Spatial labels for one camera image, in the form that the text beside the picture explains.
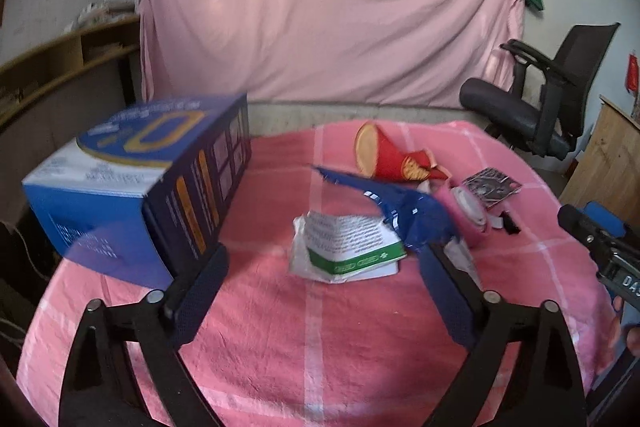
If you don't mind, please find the person's right hand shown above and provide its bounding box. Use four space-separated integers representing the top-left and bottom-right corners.
611 295 640 357

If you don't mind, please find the small red wall hanging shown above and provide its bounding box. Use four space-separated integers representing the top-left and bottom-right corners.
626 52 640 95

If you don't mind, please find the wooden cabinet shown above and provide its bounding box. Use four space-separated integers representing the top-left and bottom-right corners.
559 94 640 228

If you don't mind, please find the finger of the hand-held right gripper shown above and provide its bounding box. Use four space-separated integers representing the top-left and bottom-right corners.
584 201 629 241
557 204 640 269

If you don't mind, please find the black silver foil packet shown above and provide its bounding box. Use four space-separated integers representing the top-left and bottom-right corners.
462 167 522 210

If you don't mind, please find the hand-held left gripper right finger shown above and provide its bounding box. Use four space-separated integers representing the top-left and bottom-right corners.
419 243 587 427

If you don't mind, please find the black office chair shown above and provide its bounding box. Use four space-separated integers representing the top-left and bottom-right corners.
459 23 621 160

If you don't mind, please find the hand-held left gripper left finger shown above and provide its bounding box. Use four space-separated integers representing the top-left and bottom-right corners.
59 243 231 427

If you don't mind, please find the small black scrap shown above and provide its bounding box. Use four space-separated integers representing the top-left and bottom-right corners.
499 210 521 236

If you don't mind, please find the pink hanging sheet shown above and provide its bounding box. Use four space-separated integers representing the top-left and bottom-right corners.
136 0 531 110

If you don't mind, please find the red snack bag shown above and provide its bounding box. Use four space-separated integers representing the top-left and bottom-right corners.
354 121 451 184

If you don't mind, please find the white green carton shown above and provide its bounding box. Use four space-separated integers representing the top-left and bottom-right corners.
289 209 407 284

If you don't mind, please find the blue foil wrapper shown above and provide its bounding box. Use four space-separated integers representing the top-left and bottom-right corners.
311 164 461 254

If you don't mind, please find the pink cylindrical container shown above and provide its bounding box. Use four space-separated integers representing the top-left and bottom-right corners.
430 184 489 249

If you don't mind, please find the pile of papers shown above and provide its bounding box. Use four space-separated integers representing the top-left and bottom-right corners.
65 0 143 30

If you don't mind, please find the blue cardboard box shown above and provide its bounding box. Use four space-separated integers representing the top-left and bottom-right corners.
21 93 252 290

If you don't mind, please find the pink checked tablecloth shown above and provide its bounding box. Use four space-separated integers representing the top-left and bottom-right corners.
15 119 623 427

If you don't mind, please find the wooden wall shelf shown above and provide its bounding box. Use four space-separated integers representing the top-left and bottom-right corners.
0 14 142 128

